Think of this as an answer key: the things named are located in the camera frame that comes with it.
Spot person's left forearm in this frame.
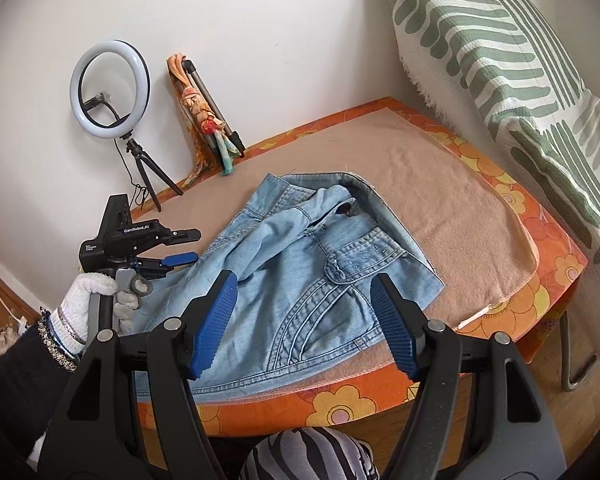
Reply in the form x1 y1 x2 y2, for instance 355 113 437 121
0 320 78 461

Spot folded grey tripod stand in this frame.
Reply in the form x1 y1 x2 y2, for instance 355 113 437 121
180 60 246 158

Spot small black tripod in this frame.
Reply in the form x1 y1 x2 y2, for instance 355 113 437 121
114 132 185 212

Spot zebra-striped trousers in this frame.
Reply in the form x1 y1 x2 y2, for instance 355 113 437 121
240 427 381 480

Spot white ring light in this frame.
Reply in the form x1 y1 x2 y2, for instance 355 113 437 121
70 40 152 136

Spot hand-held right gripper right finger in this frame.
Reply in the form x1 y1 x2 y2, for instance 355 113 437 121
370 272 566 480

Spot person's left hand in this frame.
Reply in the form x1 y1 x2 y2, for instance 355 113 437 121
49 271 142 361

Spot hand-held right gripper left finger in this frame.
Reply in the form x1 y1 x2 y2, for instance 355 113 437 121
36 269 239 480

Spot black ring light cable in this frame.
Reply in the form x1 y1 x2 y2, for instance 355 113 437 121
82 92 148 208

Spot folded tripod with scarf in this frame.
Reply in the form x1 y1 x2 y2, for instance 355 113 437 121
166 52 243 196

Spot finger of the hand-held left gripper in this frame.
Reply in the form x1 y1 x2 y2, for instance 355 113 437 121
157 228 202 247
137 252 199 277

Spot orange floral mattress cover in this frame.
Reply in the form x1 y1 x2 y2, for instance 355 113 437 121
137 96 588 436

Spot green white patterned pillow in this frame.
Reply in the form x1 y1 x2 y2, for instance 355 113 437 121
379 0 600 306

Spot grey metal chair leg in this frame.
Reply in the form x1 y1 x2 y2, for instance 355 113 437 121
560 305 600 392

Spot light blue denim pants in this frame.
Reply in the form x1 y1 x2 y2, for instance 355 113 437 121
130 172 446 403

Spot beige fleece blanket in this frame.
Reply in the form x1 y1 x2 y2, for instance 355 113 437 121
130 110 540 406

